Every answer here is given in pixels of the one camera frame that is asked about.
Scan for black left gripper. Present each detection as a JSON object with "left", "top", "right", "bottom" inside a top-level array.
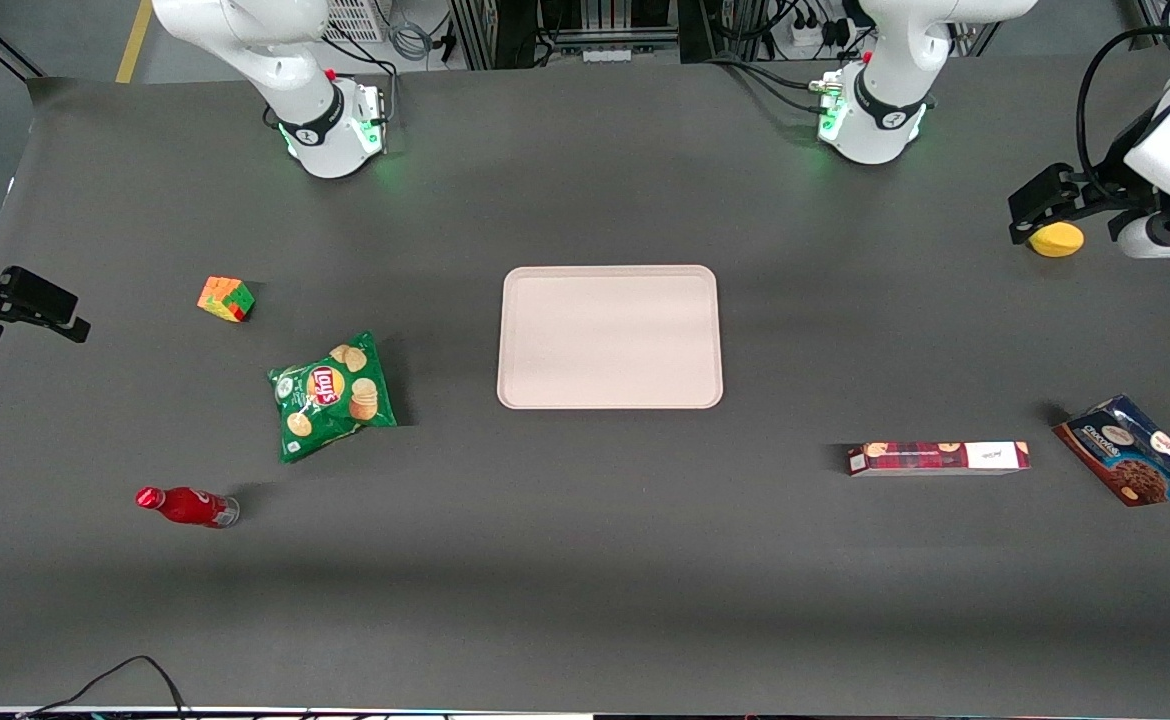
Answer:
[{"left": 1008, "top": 108, "right": 1164, "bottom": 247}]

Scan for red cookie box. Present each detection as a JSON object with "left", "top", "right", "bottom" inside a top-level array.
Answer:
[{"left": 846, "top": 441, "right": 1031, "bottom": 478}]

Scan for blue chocolate cookie bag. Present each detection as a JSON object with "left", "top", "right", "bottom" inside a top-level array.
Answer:
[{"left": 1051, "top": 394, "right": 1170, "bottom": 508}]

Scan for beige plastic tray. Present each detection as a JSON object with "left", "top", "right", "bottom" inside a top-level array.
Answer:
[{"left": 496, "top": 265, "right": 725, "bottom": 411}]

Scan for yellow lemon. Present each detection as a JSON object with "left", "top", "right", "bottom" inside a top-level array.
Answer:
[{"left": 1028, "top": 222, "right": 1086, "bottom": 259}]

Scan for colourful puzzle cube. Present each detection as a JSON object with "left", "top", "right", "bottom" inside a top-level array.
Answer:
[{"left": 196, "top": 276, "right": 256, "bottom": 324}]

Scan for red soda bottle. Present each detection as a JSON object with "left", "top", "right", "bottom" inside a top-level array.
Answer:
[{"left": 135, "top": 486, "right": 241, "bottom": 530}]

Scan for green chips bag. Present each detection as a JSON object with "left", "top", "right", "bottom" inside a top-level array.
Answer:
[{"left": 266, "top": 331, "right": 398, "bottom": 464}]

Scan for white perforated panel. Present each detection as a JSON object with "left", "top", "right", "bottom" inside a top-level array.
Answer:
[{"left": 323, "top": 0, "right": 389, "bottom": 43}]

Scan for aluminium equipment rack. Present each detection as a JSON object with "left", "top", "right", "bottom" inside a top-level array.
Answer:
[{"left": 448, "top": 0, "right": 706, "bottom": 71}]

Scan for dark grey table mat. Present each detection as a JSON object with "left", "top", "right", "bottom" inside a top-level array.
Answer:
[{"left": 0, "top": 35, "right": 1170, "bottom": 718}]

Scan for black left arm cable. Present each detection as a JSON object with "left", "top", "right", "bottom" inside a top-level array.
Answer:
[{"left": 1076, "top": 24, "right": 1170, "bottom": 201}]

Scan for black left arm base cables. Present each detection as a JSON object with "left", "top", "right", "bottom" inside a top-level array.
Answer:
[{"left": 705, "top": 52, "right": 846, "bottom": 119}]

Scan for thin black table-edge cable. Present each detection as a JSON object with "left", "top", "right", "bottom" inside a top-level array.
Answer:
[{"left": 15, "top": 655, "right": 196, "bottom": 720}]

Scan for grey coiled cable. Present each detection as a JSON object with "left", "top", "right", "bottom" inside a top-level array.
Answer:
[{"left": 388, "top": 18, "right": 436, "bottom": 63}]

